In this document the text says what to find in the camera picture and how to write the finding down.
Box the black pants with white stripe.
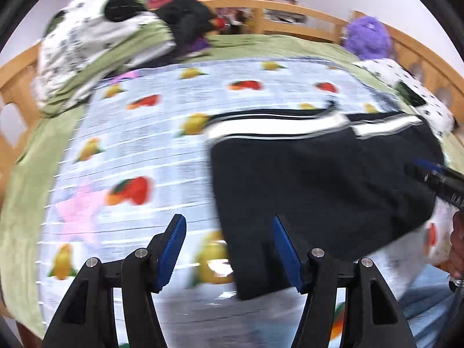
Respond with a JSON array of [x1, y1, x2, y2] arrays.
[[204, 108, 444, 300]]

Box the black clothes pile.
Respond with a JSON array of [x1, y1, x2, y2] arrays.
[[155, 0, 216, 53]]

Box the person right hand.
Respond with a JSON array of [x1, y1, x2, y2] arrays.
[[449, 211, 464, 278]]

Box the white black patterned pillow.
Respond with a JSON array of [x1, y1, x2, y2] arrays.
[[354, 58, 454, 137]]

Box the folded white green quilt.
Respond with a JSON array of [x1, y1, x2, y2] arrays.
[[33, 0, 175, 117]]

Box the fruit print plastic tablecloth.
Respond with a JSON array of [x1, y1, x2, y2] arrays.
[[35, 57, 451, 348]]

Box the purple plush toy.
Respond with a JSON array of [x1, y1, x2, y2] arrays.
[[344, 16, 392, 61]]

